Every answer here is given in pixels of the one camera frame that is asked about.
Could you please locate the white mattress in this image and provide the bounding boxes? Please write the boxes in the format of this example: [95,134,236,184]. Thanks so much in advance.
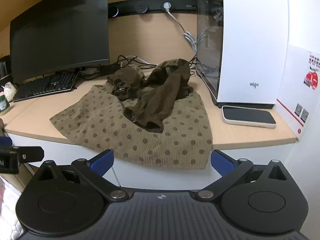
[0,175,23,240]

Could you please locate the white printed paper sheet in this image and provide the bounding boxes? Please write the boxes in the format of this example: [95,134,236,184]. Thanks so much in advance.
[276,44,320,140]

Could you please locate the bundle of black white cables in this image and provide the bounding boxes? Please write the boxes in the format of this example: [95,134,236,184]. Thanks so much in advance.
[163,2,198,53]

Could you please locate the white computer case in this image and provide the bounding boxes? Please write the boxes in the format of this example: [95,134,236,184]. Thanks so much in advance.
[195,0,289,109]

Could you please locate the tan polka dot garment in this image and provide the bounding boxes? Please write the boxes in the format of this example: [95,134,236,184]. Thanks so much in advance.
[49,84,213,171]

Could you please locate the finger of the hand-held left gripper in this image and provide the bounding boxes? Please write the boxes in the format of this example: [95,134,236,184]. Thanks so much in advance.
[19,146,45,164]

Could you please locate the green bottle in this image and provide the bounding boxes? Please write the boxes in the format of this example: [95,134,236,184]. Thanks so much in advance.
[0,94,10,116]

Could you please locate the black wall socket rail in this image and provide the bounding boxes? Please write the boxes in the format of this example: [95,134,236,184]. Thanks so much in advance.
[108,0,199,18]

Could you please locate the smartphone in white case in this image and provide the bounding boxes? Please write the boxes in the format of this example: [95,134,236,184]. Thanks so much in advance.
[222,105,277,129]

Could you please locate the black computer monitor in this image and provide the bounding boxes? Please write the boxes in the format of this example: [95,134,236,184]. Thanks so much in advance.
[9,0,110,84]

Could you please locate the black keyboard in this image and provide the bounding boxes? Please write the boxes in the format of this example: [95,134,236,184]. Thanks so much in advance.
[12,70,80,102]

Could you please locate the dark brown garment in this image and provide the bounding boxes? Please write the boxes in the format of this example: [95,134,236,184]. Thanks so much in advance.
[106,58,194,133]

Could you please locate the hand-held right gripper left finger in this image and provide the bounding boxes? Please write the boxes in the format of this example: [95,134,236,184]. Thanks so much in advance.
[37,149,127,201]

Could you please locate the white tissue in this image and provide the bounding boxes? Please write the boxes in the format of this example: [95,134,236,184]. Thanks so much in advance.
[1,82,18,103]

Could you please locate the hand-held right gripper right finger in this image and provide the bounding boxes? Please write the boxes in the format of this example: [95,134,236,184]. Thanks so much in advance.
[195,149,287,202]

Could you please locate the black power adapter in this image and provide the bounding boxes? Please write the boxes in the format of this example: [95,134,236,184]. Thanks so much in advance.
[99,64,122,74]

